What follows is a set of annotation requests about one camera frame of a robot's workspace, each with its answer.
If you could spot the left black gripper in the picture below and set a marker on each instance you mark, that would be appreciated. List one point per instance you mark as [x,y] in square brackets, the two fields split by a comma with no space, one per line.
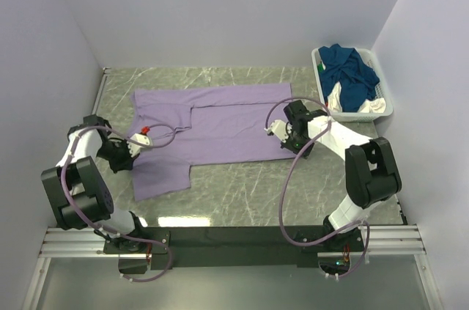
[122,158]

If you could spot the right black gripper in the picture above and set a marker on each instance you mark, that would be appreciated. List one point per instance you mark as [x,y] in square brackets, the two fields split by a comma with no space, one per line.
[293,142]

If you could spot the purple t shirt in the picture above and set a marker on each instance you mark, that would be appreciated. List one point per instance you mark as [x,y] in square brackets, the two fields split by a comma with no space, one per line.
[202,126]

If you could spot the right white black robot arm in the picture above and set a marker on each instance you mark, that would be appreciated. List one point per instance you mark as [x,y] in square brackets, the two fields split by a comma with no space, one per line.
[371,173]

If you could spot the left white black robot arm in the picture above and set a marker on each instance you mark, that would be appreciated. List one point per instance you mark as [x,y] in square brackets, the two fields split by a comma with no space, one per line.
[76,180]

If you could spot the blue t shirt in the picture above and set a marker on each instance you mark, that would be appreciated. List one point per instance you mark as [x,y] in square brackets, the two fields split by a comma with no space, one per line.
[344,66]

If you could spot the white cloth in basket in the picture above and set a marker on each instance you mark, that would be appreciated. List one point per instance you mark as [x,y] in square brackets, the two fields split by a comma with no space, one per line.
[368,106]

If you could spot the white laundry basket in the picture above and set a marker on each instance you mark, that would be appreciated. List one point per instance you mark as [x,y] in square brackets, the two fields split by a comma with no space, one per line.
[381,89]

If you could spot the black base beam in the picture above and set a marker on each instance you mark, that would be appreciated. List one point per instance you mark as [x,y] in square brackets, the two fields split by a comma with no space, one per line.
[211,246]

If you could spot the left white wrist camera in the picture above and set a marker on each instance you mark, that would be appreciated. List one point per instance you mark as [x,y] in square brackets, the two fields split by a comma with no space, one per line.
[139,141]

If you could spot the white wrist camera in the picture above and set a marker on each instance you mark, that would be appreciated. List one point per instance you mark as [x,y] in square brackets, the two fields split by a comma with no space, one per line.
[139,141]
[280,129]

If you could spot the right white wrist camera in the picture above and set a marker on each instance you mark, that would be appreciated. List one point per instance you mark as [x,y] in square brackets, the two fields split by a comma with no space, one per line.
[280,129]

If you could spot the aluminium rail frame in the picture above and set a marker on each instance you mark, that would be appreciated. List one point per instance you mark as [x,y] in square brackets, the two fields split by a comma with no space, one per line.
[69,271]

